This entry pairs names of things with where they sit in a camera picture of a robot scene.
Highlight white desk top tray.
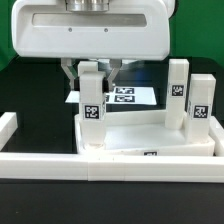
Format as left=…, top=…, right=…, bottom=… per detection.
left=75, top=110, right=215, bottom=156

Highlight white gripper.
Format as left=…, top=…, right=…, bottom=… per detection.
left=11, top=0, right=170, bottom=92

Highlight white U-shaped obstacle fence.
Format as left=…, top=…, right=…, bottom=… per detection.
left=0, top=112, right=224, bottom=183

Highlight fiducial marker plate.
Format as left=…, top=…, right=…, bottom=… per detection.
left=64, top=85, right=158, bottom=106

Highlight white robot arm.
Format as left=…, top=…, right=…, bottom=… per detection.
left=11, top=0, right=177, bottom=81

